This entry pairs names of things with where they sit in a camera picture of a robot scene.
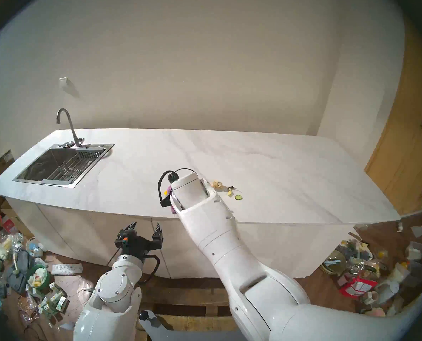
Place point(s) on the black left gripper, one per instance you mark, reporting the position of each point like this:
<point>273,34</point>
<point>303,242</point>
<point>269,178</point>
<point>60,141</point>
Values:
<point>138,248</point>

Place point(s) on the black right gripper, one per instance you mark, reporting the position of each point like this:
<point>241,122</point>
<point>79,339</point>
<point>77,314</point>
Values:
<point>165,203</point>

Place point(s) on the purple grey fluffy cloth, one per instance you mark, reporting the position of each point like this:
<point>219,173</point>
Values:
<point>168,190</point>

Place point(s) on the beige paper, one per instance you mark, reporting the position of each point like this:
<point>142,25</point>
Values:
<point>217,184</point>

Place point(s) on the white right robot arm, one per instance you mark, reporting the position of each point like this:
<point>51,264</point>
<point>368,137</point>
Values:
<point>218,237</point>

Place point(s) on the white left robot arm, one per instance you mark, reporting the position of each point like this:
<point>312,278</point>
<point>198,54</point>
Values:
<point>115,290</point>

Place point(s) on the white mesh cloth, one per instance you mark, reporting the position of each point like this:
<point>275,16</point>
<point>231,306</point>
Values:
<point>66,269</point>

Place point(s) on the wooden pallet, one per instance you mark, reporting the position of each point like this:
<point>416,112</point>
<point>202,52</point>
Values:
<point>182,294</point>

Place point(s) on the green white small carton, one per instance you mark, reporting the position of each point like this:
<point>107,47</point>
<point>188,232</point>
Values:
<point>55,290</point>
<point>61,304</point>

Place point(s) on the clear round container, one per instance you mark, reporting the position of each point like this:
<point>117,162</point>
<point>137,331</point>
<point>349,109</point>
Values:
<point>34,247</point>

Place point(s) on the green bowl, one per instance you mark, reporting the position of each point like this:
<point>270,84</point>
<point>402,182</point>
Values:
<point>39,276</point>

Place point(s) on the round steel sink cap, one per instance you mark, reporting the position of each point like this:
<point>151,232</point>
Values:
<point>68,144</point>

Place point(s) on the steel gooseneck faucet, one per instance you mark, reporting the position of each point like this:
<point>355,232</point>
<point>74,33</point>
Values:
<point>72,130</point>

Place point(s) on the stainless steel sink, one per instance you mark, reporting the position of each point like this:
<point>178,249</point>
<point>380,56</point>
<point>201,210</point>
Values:
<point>44,166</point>

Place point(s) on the grey fabric pouch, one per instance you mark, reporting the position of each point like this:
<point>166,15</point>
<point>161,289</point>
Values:
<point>19,272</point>

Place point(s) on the white red plastic bag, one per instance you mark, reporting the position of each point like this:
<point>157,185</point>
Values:
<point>7,223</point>

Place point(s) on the olive round tray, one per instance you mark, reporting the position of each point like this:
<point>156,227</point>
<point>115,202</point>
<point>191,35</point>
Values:
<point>333,264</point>

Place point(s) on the red white snack bag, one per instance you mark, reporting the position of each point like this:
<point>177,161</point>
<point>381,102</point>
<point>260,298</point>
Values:
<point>358,286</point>

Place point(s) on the wooden room door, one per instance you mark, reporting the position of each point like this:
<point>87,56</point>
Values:
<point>402,159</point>

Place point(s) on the white paper sheet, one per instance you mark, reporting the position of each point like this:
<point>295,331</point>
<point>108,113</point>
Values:
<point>417,231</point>

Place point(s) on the clear plastic box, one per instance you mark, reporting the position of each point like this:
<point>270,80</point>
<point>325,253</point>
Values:
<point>415,249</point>

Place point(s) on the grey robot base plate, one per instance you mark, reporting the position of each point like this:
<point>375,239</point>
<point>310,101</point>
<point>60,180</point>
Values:
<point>168,329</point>

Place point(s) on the white wall socket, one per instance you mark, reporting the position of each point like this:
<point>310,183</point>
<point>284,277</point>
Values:
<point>63,81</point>

